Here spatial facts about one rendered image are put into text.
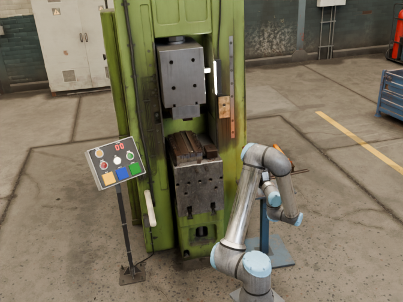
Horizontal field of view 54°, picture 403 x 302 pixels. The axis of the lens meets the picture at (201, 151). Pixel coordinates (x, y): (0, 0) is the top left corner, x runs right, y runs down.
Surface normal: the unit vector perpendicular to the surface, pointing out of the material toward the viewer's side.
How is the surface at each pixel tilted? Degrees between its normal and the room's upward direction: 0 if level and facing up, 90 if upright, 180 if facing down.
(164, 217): 90
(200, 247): 90
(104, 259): 0
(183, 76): 90
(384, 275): 0
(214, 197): 90
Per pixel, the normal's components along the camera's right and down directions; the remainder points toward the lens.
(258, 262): 0.02, -0.88
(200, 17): 0.22, 0.42
